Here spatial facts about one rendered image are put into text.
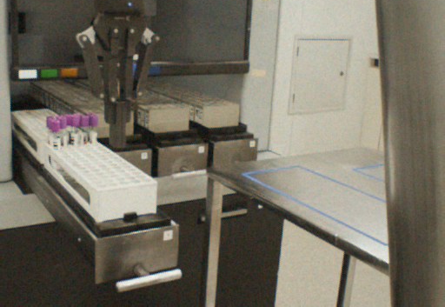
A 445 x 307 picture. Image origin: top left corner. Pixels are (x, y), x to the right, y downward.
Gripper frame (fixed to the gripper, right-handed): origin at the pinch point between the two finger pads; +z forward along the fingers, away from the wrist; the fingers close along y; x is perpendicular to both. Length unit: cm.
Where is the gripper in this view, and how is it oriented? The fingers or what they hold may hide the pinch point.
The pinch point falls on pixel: (117, 123)
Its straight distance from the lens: 80.4
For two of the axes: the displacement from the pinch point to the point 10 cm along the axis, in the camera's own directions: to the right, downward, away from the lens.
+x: 4.5, 2.4, -8.6
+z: -0.3, 9.7, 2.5
